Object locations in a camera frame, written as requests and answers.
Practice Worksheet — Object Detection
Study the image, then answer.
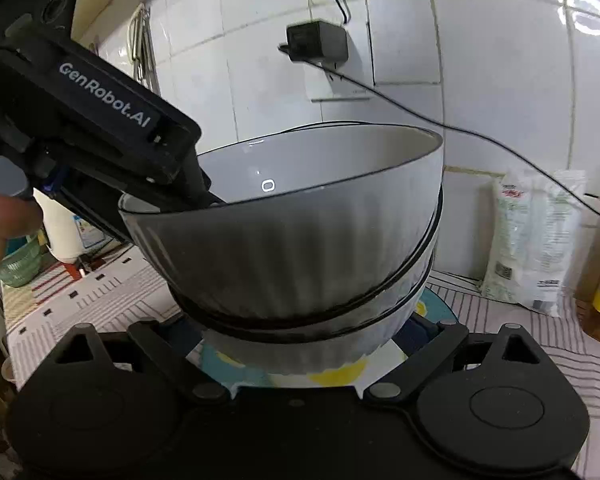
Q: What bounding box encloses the white wall socket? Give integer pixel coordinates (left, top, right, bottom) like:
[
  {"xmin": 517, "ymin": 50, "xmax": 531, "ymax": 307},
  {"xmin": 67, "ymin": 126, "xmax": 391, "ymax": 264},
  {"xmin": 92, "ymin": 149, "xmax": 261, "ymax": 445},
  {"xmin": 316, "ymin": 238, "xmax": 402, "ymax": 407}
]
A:
[{"xmin": 302, "ymin": 55, "xmax": 376, "ymax": 103}]

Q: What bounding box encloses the hanging metal utensil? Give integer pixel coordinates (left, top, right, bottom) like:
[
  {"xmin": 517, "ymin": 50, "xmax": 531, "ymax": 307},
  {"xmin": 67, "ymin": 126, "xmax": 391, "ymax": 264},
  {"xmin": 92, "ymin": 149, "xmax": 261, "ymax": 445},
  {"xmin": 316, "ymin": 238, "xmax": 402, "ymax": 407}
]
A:
[{"xmin": 127, "ymin": 2, "xmax": 154, "ymax": 87}]

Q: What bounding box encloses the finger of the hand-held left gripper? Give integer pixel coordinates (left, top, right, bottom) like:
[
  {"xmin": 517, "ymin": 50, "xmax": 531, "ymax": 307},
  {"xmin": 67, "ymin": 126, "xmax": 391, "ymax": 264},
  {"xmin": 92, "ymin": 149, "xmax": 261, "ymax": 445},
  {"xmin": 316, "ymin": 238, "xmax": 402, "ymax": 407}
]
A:
[
  {"xmin": 130, "ymin": 152, "xmax": 227, "ymax": 213},
  {"xmin": 32, "ymin": 170, "xmax": 147, "ymax": 249}
]

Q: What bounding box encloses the beige range hood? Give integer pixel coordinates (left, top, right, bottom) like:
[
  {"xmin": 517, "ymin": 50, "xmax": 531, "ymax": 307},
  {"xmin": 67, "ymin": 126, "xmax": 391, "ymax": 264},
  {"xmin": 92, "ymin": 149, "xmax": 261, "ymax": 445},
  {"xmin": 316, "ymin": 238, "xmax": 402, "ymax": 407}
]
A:
[{"xmin": 0, "ymin": 0, "xmax": 231, "ymax": 57}]

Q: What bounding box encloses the white rice cooker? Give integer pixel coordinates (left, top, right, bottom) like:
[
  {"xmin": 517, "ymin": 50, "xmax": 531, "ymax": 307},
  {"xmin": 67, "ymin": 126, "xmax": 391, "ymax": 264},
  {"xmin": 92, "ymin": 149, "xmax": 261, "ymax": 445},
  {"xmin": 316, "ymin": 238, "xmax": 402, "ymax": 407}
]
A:
[{"xmin": 32, "ymin": 192, "xmax": 118, "ymax": 264}]

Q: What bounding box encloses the blue fried egg plate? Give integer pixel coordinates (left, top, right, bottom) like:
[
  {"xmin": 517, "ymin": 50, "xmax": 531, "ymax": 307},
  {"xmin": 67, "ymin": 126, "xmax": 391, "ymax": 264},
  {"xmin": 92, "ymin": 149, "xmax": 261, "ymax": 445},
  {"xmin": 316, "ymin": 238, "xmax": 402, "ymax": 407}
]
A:
[{"xmin": 185, "ymin": 280, "xmax": 458, "ymax": 391}]

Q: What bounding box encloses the white plastic bag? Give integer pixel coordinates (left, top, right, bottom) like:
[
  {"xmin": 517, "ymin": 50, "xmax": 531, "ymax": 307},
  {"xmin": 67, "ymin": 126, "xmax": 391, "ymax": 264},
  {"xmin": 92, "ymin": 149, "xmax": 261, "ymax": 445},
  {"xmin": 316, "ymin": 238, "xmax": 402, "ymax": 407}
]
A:
[{"xmin": 480, "ymin": 167, "xmax": 588, "ymax": 317}]

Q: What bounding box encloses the person's left hand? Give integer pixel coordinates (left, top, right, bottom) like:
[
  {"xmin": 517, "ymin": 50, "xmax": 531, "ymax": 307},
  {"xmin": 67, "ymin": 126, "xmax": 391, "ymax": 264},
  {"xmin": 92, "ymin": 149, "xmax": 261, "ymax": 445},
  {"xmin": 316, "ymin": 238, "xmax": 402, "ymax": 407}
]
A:
[{"xmin": 0, "ymin": 194, "xmax": 45, "ymax": 264}]

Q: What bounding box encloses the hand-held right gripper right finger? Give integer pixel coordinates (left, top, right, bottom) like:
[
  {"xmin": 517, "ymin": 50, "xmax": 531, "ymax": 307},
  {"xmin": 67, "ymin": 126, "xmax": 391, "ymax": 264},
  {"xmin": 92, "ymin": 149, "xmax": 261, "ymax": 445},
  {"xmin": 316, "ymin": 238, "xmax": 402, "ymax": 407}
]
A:
[{"xmin": 362, "ymin": 312, "xmax": 549, "ymax": 403}]

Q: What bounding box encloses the striped table cloth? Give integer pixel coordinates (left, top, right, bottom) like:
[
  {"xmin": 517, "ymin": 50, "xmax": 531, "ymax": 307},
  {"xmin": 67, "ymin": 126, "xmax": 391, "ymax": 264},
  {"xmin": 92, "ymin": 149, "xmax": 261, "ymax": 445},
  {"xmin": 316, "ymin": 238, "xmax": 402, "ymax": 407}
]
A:
[{"xmin": 0, "ymin": 245, "xmax": 600, "ymax": 421}]

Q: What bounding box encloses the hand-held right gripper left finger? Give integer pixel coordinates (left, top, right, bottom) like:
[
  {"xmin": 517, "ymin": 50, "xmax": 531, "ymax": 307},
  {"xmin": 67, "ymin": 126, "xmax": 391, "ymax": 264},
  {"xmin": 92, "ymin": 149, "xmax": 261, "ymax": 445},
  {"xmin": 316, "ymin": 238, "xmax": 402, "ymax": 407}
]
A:
[{"xmin": 47, "ymin": 320, "xmax": 233, "ymax": 406}]

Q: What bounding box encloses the black power adapter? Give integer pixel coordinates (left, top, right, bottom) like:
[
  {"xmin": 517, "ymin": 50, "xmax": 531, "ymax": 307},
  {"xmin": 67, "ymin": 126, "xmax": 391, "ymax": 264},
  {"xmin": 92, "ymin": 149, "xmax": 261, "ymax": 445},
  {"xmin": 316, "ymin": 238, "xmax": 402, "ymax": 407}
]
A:
[{"xmin": 279, "ymin": 20, "xmax": 350, "ymax": 67}]

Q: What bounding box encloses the green glass jar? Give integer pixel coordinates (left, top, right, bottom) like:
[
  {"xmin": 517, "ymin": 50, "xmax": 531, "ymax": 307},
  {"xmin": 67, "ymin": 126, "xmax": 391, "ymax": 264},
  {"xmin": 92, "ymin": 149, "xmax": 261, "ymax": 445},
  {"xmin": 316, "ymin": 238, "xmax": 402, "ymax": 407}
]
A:
[{"xmin": 0, "ymin": 232, "xmax": 44, "ymax": 289}]

